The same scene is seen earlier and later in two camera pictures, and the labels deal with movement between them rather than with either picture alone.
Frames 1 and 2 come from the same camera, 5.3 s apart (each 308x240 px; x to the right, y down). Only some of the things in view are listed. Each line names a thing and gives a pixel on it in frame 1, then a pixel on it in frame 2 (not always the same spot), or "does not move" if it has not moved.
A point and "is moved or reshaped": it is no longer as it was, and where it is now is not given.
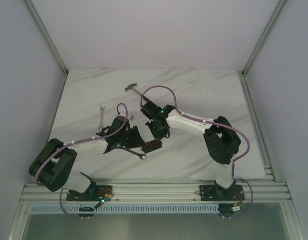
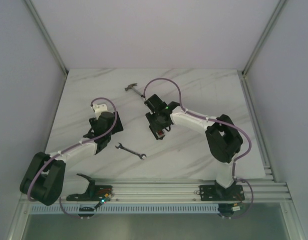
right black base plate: [217, 192] does not move
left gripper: [135, 139] to [93, 124]
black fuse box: [152, 145] is moved or reshaped
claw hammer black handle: [130, 86] does not move
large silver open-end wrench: [141, 155] does not move
